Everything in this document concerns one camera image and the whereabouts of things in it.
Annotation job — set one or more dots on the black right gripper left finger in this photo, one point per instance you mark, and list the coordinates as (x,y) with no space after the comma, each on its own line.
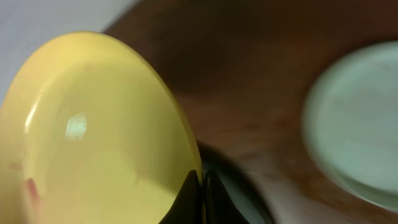
(187,206)

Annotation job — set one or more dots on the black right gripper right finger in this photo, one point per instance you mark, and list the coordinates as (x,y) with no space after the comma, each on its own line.
(220,208)

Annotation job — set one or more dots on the yellow plate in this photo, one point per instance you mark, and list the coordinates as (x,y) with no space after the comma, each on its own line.
(91,134)

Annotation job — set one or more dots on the light green plate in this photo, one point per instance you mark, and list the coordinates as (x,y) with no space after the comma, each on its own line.
(349,123)

